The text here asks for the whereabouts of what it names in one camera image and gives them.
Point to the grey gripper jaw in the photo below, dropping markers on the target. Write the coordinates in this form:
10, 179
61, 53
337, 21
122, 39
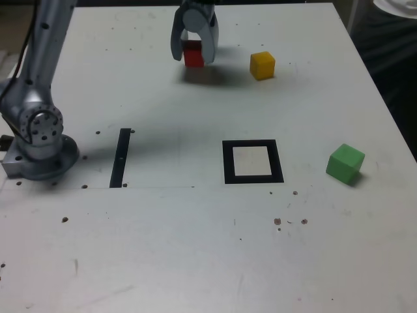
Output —
208, 39
176, 36

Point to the red cube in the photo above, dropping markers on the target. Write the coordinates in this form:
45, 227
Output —
193, 58

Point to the yellow cube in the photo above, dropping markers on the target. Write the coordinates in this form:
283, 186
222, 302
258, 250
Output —
262, 66

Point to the green cube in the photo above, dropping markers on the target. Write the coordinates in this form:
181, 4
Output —
343, 164

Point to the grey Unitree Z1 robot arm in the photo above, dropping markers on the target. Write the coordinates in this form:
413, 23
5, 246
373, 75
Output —
36, 130

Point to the black tape square outline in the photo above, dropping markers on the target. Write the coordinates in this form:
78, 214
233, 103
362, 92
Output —
228, 163

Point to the black tape strip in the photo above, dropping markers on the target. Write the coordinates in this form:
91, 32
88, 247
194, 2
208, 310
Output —
120, 156

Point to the white furniture leg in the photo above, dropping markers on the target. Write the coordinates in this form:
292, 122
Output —
352, 14

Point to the person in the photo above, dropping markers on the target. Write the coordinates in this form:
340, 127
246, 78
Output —
391, 49

